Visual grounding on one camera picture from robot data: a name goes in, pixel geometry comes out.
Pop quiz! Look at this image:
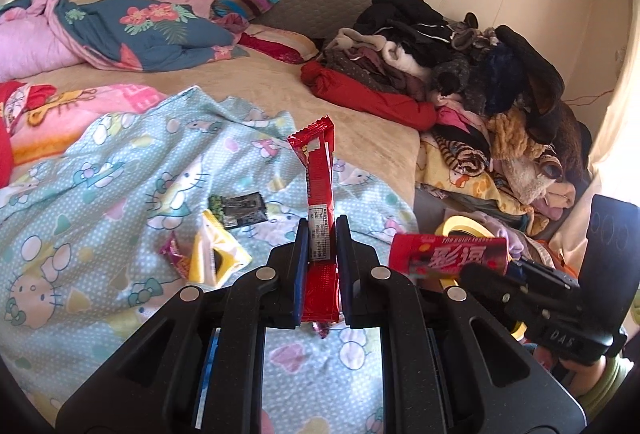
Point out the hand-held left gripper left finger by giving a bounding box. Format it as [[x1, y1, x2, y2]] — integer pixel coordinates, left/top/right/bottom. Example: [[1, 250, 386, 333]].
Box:
[[55, 216, 313, 434]]

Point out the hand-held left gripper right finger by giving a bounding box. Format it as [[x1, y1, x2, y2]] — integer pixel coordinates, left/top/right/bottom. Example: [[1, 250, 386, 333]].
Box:
[[335, 215, 588, 434]]

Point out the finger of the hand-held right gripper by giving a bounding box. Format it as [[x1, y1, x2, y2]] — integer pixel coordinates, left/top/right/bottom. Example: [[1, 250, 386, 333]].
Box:
[[457, 262, 552, 331], [509, 257, 582, 295]]

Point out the red candy tube wrapper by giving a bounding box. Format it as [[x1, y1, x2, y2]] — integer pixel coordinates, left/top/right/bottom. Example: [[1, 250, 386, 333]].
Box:
[[389, 234, 510, 287]]

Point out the black bin with yellow rim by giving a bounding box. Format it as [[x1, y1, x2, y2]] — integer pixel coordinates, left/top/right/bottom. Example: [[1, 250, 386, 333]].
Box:
[[434, 215, 528, 335]]

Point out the yellow and white wrapper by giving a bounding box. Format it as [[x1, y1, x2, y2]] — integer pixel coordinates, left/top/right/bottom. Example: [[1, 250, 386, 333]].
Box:
[[187, 210, 252, 289]]

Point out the black and green snack wrapper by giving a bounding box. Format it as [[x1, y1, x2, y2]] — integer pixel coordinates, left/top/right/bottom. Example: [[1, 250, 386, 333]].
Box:
[[207, 192, 268, 229]]

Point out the long red snack wrapper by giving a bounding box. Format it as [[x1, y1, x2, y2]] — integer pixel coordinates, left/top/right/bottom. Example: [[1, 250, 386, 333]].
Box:
[[286, 115, 343, 326]]

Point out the purple candy wrapper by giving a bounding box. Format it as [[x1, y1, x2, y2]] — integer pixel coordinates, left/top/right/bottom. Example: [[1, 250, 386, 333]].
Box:
[[159, 234, 193, 279]]

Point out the lavender fluffy garment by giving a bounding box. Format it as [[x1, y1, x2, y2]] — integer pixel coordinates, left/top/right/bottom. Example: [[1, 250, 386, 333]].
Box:
[[470, 210, 531, 259]]

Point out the grey folded sheet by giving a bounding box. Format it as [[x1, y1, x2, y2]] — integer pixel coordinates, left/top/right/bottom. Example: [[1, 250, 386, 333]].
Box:
[[415, 187, 481, 221]]

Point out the yellow cartoon blanket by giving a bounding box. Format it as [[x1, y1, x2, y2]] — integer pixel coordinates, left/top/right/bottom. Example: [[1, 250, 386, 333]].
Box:
[[415, 134, 531, 215]]

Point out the cream curtain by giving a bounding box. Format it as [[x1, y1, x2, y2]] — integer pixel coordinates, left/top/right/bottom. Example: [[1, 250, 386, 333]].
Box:
[[585, 0, 640, 235]]

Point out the red folded garment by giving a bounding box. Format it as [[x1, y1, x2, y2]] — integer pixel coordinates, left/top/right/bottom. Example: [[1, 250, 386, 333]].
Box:
[[300, 60, 438, 132]]

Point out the beige bed cover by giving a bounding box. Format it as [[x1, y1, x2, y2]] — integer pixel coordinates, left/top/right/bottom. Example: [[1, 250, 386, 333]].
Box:
[[10, 31, 421, 185]]

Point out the pile of clothes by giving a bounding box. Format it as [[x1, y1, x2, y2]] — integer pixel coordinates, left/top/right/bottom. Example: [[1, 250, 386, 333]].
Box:
[[322, 0, 593, 235]]

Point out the light blue cartoon bedsheet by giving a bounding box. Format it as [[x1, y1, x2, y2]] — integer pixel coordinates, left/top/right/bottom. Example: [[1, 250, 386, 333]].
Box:
[[0, 85, 421, 434]]

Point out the red and beige pillow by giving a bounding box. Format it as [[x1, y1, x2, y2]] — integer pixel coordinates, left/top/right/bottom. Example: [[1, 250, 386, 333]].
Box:
[[237, 24, 320, 64]]

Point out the pink cartoon blanket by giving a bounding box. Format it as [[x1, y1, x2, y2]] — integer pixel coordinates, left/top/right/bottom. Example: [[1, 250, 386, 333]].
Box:
[[0, 84, 168, 167]]

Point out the striped pillow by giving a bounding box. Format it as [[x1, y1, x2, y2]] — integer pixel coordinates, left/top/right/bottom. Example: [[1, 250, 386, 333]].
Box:
[[209, 0, 281, 22]]

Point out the blue floral quilt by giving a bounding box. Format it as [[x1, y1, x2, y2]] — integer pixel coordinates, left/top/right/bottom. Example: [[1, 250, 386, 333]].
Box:
[[0, 0, 251, 82]]

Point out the pink cloth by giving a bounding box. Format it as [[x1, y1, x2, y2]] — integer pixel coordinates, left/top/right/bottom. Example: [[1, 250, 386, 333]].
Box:
[[160, 0, 221, 14]]

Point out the red blanket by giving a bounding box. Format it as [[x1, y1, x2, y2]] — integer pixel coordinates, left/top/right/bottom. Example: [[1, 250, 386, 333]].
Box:
[[0, 81, 56, 189]]

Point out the thin red cable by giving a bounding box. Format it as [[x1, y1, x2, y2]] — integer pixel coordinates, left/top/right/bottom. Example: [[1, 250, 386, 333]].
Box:
[[565, 88, 617, 109]]

